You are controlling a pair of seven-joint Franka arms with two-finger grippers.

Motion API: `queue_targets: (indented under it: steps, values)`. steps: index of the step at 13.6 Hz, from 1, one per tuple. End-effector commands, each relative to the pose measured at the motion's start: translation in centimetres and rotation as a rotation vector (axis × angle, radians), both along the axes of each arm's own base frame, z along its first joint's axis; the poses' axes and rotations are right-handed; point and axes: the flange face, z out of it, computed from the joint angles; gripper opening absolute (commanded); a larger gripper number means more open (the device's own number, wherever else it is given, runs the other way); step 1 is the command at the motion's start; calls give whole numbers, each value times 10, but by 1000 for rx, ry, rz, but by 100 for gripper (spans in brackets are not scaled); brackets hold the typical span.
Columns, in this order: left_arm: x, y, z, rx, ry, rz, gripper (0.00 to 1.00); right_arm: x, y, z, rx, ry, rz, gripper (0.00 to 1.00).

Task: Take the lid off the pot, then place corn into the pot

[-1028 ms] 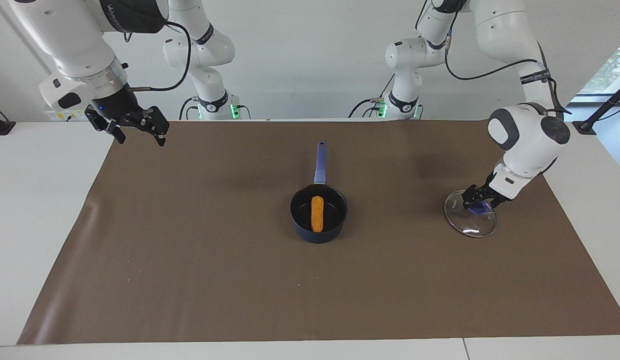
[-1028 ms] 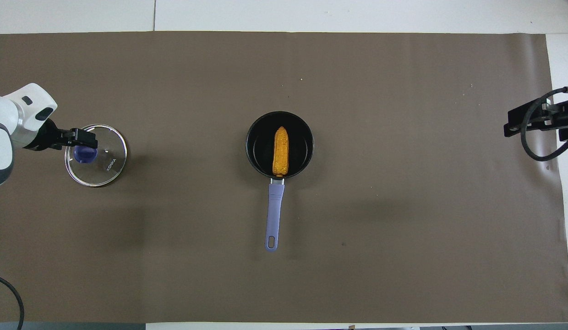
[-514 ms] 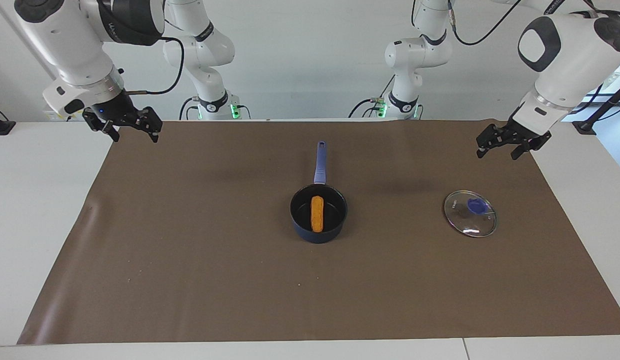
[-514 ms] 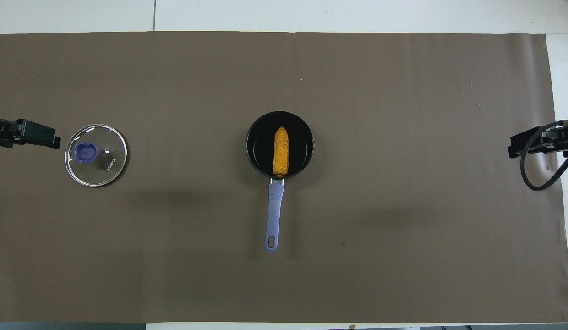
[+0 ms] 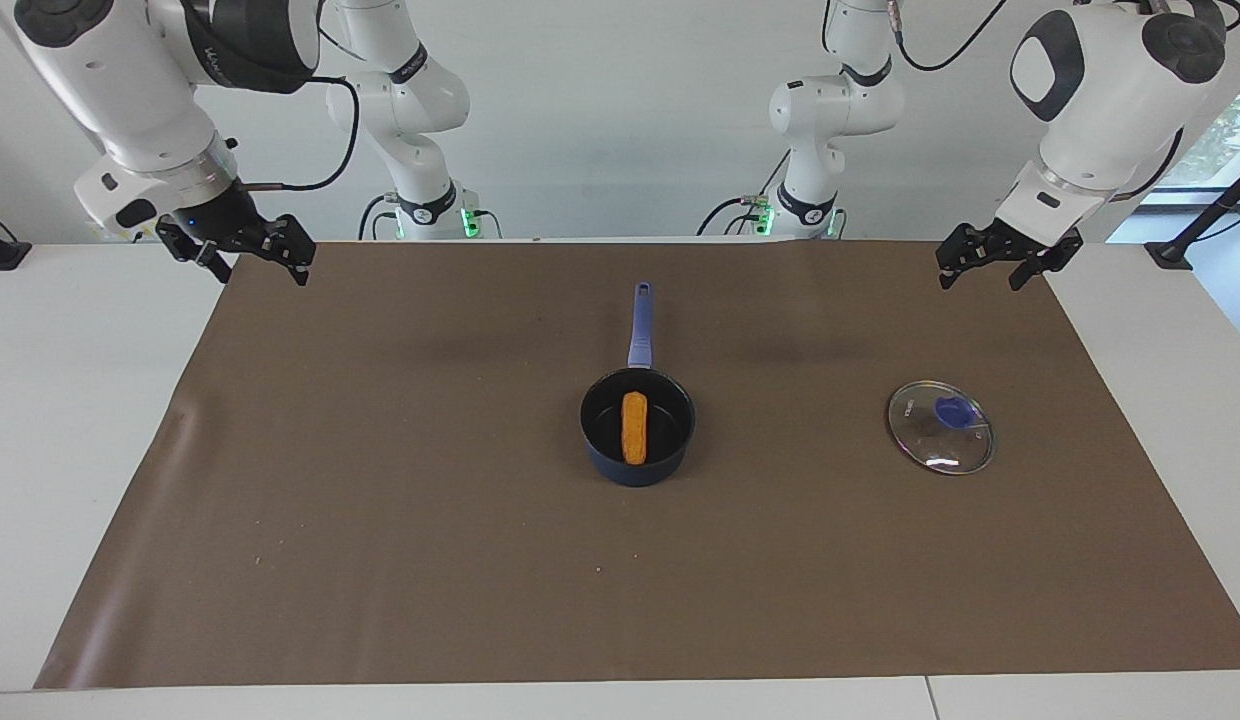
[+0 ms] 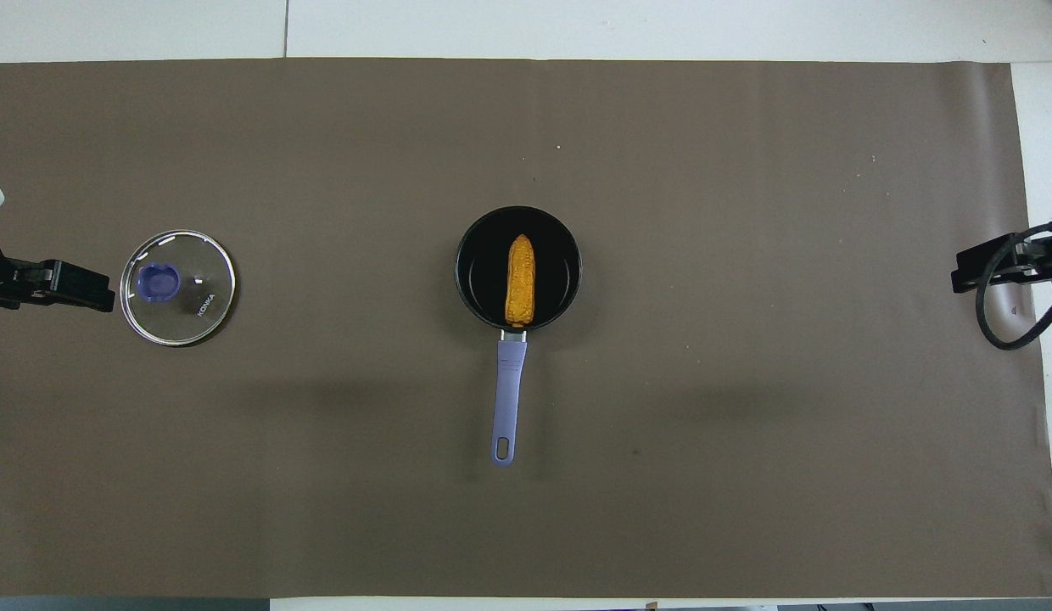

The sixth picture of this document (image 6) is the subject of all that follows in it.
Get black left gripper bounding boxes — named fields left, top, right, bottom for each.
left=0, top=229, right=115, bottom=313

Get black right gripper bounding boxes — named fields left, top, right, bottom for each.
left=952, top=222, right=1052, bottom=294

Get glass lid with blue knob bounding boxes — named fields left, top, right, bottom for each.
left=119, top=229, right=238, bottom=347

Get yellow corn cob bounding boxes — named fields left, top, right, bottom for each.
left=504, top=234, right=537, bottom=328

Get brown table mat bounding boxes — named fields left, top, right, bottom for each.
left=0, top=58, right=1052, bottom=599

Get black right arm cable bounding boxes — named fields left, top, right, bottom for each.
left=976, top=221, right=1052, bottom=350

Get blue pot with long handle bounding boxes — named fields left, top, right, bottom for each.
left=455, top=205, right=583, bottom=467

